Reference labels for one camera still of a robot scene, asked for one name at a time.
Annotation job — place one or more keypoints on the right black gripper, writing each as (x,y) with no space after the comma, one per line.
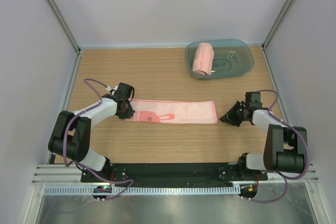
(229,117)

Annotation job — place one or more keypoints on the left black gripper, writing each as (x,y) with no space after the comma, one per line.
(128,114)

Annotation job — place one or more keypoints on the coral pink printed towel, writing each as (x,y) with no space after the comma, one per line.
(174,112)

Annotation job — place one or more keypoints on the light pink towel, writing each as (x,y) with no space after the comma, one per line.
(203,59)

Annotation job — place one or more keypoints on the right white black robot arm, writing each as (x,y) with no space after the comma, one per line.
(286,146)

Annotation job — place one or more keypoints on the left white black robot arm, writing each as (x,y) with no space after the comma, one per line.
(71,135)

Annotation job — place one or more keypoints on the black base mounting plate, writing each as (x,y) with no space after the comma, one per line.
(184,175)

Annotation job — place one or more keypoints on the blue translucent plastic tub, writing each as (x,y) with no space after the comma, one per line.
(232,58)

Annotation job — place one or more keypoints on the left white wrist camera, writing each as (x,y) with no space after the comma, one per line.
(111,89)

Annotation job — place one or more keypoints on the white slotted cable duct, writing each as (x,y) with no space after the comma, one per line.
(103,190)

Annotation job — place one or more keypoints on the left aluminium frame post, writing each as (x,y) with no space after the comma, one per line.
(59,17)

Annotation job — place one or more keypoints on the aluminium frame post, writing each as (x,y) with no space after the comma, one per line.
(279,19)
(59,17)

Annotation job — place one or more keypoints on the right aluminium frame post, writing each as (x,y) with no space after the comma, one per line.
(279,19)

